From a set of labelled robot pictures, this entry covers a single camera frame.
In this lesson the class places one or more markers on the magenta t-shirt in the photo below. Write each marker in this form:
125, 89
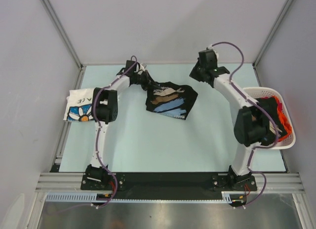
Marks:
280, 107

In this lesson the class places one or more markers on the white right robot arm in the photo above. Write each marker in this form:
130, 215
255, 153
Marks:
252, 119

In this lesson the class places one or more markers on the aluminium frame rail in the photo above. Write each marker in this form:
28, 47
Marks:
71, 182

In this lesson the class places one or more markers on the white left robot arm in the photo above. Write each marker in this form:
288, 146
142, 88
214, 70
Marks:
105, 111

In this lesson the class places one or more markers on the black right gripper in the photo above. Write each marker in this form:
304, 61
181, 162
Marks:
194, 74

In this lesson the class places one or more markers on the white slotted cable duct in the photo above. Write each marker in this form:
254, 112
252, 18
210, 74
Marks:
77, 197

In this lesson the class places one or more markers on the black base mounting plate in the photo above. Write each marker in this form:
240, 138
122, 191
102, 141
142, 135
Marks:
170, 185

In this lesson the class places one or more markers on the black printed t-shirt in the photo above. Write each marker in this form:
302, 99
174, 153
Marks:
270, 106

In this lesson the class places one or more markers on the white folded printed t-shirt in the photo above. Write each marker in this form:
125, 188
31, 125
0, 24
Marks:
79, 105

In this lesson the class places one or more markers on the white plastic laundry basket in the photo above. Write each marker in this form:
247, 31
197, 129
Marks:
261, 92

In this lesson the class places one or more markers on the orange t-shirt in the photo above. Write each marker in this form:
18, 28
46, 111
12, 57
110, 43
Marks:
285, 123

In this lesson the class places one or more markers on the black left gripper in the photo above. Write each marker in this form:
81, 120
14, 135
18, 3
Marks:
149, 82

